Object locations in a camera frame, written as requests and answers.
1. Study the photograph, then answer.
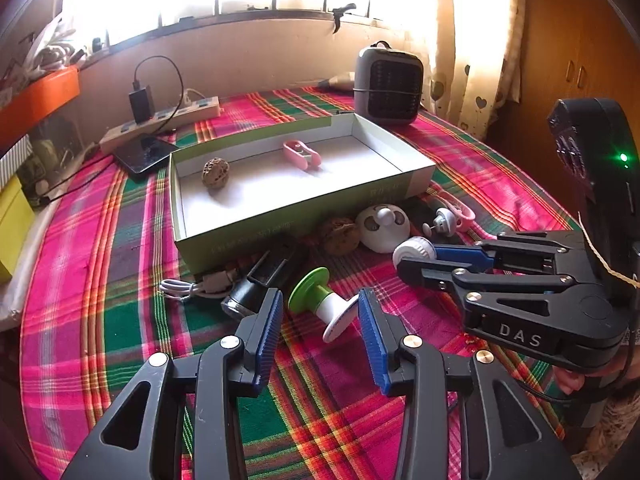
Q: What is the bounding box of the yellow box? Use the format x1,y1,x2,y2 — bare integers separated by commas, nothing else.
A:
0,177,36,281

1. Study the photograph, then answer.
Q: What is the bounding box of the grey striped box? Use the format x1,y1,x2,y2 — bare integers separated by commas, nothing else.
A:
0,135,33,191

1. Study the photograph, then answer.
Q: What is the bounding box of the pink and green clip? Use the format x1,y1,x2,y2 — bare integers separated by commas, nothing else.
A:
440,194,476,233

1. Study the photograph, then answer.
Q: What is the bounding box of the thin black cable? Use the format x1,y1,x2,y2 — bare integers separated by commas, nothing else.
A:
30,152,118,207

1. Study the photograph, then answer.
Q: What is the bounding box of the white round cap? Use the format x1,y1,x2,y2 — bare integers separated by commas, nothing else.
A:
392,236,437,271

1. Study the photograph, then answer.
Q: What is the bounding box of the black charger adapter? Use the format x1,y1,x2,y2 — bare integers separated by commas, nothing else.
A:
128,79,153,123

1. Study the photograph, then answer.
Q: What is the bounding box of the white usb cable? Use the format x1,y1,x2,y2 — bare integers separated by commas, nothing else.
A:
160,269,238,301

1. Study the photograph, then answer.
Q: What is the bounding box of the green cardboard box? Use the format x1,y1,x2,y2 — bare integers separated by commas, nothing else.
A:
169,112,437,277

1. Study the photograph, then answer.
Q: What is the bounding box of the black window latch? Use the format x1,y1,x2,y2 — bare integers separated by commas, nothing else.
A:
330,2,357,36

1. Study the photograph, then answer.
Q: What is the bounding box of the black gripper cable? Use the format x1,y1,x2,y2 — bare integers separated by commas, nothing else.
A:
517,379,628,407

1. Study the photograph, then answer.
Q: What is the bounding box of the cream heart print curtain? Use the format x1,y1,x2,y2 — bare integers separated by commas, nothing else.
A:
425,0,526,141

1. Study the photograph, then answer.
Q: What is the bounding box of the brown walnut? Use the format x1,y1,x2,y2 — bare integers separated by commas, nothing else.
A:
201,158,232,188
320,216,362,256

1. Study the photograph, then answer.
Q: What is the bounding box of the person's right forearm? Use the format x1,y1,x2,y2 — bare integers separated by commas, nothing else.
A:
570,395,640,467

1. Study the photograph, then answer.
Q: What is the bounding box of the grey space heater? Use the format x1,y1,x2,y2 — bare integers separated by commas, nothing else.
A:
354,41,425,127

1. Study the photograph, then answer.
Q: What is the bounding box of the beige power strip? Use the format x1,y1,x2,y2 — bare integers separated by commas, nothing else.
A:
99,94,222,155

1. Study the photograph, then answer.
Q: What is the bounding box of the white round face toy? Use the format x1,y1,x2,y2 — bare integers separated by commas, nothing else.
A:
356,203,413,253

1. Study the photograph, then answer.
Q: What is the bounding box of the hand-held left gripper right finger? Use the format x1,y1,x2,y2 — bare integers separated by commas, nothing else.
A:
357,287,583,480

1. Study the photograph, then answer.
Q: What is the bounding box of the small white gadget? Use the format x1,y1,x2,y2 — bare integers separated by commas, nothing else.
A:
422,207,458,236

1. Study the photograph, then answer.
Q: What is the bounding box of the black bike light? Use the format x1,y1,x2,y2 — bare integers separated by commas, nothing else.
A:
221,247,306,318

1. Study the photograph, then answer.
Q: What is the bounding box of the black smartphone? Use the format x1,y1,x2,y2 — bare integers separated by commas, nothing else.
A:
114,136,178,183

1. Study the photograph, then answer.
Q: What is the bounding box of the pile of white cables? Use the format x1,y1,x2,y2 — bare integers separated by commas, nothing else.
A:
10,15,88,81

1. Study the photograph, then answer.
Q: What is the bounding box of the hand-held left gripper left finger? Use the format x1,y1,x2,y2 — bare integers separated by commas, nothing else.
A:
60,287,285,480

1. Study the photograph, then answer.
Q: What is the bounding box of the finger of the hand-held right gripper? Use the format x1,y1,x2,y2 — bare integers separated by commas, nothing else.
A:
432,231,586,276
397,260,576,356

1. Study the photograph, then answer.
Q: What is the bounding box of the dark glass tank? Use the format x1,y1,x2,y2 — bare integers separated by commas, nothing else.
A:
27,107,98,207

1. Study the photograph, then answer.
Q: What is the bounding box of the person's right hand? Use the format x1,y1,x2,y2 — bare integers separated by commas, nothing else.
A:
554,367,584,396

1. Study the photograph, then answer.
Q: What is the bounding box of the beige pouch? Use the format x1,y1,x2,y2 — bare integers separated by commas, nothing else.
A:
316,72,357,93

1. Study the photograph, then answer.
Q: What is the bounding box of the pink plaid tablecloth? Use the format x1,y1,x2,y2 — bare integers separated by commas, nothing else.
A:
20,85,586,480

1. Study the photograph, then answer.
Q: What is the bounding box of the wooden cabinet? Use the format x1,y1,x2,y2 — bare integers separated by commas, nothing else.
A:
487,0,640,171

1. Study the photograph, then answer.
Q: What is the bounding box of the black charging cable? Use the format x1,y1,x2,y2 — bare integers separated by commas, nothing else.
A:
131,55,183,146

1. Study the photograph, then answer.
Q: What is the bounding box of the green and white spool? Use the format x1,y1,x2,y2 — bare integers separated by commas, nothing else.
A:
287,267,361,343

